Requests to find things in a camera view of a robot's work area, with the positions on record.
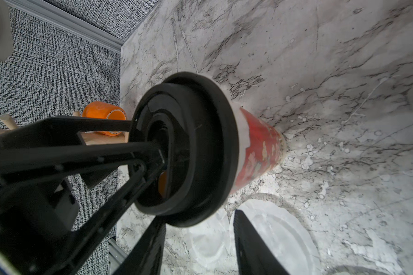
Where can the orange mug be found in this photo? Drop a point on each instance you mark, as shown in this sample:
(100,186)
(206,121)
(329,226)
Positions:
(101,110)

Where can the red patterned paper cup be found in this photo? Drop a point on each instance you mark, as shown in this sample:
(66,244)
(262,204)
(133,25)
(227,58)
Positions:
(261,147)

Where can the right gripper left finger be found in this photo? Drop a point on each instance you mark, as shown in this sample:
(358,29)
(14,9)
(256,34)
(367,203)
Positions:
(146,257)

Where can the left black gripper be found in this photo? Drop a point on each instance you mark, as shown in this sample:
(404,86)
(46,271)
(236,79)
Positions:
(60,199)

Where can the black cup lid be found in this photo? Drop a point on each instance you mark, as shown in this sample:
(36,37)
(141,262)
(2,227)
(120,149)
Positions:
(191,119)

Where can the wooden mug tree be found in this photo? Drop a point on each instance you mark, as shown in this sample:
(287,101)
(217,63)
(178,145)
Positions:
(62,131)

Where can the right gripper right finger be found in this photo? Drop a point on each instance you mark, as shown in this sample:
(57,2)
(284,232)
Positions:
(253,255)

